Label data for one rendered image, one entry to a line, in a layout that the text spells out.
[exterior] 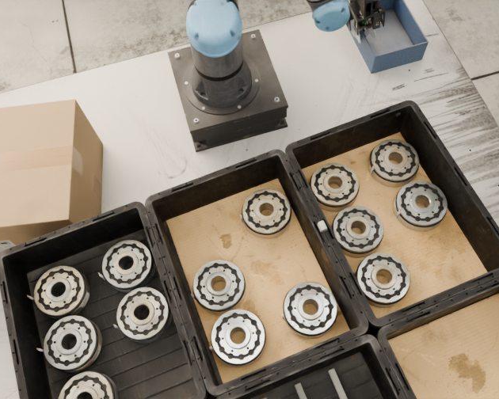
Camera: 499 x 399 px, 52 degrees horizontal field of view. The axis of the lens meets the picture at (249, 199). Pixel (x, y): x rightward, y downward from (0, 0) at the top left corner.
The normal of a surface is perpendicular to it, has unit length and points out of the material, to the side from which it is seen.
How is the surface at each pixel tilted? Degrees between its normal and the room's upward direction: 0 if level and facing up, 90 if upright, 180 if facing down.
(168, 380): 0
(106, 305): 0
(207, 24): 9
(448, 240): 0
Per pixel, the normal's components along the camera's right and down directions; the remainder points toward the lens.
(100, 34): -0.06, -0.42
